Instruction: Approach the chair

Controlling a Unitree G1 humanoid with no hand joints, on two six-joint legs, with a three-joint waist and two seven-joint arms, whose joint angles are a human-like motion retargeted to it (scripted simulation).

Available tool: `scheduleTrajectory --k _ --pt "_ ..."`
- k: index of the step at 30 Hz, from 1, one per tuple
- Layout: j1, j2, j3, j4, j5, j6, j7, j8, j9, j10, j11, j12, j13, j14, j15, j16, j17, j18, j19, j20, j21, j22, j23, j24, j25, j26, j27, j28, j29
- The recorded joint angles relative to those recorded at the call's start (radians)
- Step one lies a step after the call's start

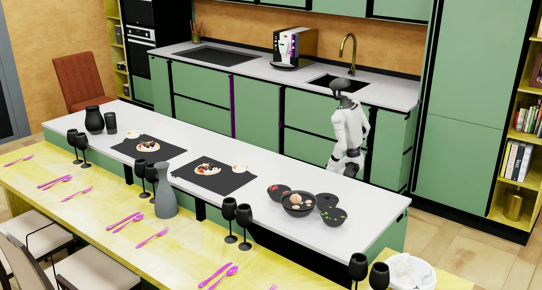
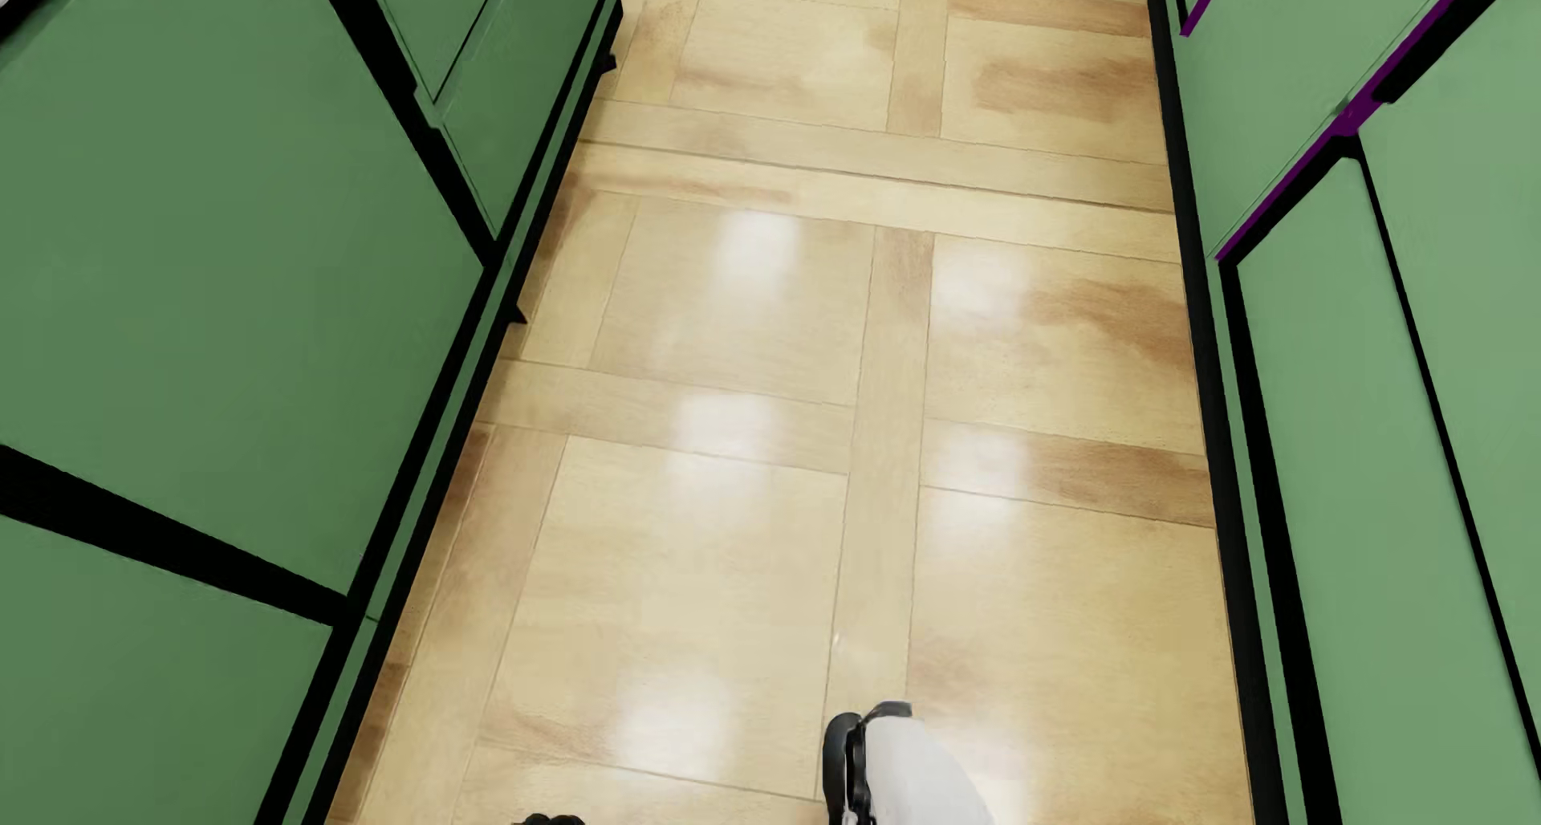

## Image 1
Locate rust red upholstered chair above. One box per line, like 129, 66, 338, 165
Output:
52, 51, 117, 114

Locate beige cushioned dining chair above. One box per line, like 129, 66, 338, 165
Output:
0, 209, 75, 264
0, 228, 141, 290

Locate green island with white top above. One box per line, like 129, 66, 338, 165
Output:
41, 99, 412, 289

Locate green base cabinets with counter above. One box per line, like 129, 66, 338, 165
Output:
147, 40, 422, 194

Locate black bowl with red pieces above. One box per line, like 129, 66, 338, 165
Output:
267, 184, 292, 203

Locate black placemat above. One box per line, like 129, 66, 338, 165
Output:
110, 133, 188, 164
170, 156, 258, 197

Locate plate with fruit dessert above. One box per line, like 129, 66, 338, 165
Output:
136, 140, 161, 153
194, 162, 222, 176

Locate white humanoid robot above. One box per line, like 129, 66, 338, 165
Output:
325, 78, 371, 179

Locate black bowl with onions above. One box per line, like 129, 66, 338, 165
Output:
280, 190, 318, 218

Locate black kitchen sink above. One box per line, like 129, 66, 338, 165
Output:
307, 73, 371, 94

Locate black wine glass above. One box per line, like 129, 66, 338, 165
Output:
134, 158, 151, 199
348, 253, 369, 290
368, 262, 390, 290
66, 129, 84, 165
75, 132, 92, 170
221, 197, 239, 244
144, 162, 160, 205
235, 203, 254, 252

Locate black lidded bowl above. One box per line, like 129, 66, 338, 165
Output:
315, 192, 340, 212

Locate black and white coffee machine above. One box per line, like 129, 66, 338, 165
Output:
270, 26, 319, 72

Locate black induction cooktop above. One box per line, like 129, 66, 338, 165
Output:
171, 45, 262, 68

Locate black bowl with green leaves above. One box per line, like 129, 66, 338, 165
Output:
320, 206, 348, 228

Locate gold kitchen faucet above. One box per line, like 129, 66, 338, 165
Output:
338, 33, 358, 77

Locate grey ceramic carafe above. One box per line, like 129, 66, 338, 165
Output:
153, 161, 179, 220

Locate utensil holder with wooden utensils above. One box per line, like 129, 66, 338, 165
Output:
190, 20, 204, 45

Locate pink spoon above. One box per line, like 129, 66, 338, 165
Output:
207, 265, 239, 290
112, 214, 145, 234
42, 176, 73, 191

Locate pink knife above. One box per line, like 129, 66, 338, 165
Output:
197, 262, 233, 288
105, 212, 141, 231
36, 174, 71, 189

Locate built-in black oven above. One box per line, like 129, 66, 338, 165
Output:
121, 0, 155, 28
126, 25, 157, 80

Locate black ribbed tumbler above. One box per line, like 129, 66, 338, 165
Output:
104, 112, 118, 135

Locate black ribbed jug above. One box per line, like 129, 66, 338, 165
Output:
84, 106, 106, 136

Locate yellow wooden dining table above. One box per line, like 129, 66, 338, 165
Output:
0, 140, 476, 290

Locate narrow yellow shelf unit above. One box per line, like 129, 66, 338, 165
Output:
101, 0, 133, 101

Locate white cloth bread basket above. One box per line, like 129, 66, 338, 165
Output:
383, 253, 437, 290

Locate tall green cabinet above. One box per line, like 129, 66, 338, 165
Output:
411, 0, 539, 218

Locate yellow spine book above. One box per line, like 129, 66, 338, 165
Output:
501, 139, 513, 179

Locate white spine book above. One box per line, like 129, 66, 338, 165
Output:
517, 144, 535, 184
504, 140, 520, 180

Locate black spine book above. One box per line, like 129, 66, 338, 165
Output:
511, 142, 528, 182

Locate gold metal canister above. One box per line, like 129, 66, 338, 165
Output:
503, 187, 526, 222

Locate row of colourful books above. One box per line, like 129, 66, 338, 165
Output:
513, 99, 542, 139

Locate yellow bookshelf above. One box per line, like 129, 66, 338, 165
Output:
486, 2, 542, 233

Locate grey door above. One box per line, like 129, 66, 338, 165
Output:
0, 0, 32, 146

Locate framed picture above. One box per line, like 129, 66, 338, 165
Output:
529, 52, 542, 89

